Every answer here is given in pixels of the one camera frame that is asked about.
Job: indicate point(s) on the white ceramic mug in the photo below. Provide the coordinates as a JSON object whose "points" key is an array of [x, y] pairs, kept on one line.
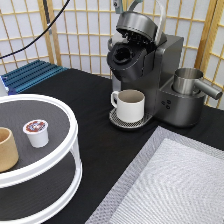
{"points": [[129, 105]]}

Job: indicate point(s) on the white two-tier round shelf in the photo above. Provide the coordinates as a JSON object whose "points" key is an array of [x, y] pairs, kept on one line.
{"points": [[44, 179]]}

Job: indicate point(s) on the wooden shoji folding screen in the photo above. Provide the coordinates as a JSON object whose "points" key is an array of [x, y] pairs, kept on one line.
{"points": [[74, 34]]}

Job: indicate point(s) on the steel milk frother jug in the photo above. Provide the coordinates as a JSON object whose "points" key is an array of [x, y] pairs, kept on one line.
{"points": [[188, 81]]}

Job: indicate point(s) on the grey woven placemat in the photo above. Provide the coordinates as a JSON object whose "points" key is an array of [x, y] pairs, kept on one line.
{"points": [[172, 180]]}

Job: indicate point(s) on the white coffee pod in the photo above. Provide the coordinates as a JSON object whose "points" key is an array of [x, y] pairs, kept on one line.
{"points": [[37, 132]]}

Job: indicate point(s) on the tan wooden cup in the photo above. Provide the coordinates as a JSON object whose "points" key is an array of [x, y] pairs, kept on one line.
{"points": [[8, 151]]}

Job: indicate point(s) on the blue ribbed metal block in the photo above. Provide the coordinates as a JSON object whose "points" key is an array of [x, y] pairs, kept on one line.
{"points": [[30, 75]]}

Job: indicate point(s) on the grey pod coffee machine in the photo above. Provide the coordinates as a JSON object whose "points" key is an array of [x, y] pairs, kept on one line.
{"points": [[143, 58]]}

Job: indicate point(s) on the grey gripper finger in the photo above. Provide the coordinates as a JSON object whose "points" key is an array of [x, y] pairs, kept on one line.
{"points": [[116, 3]]}

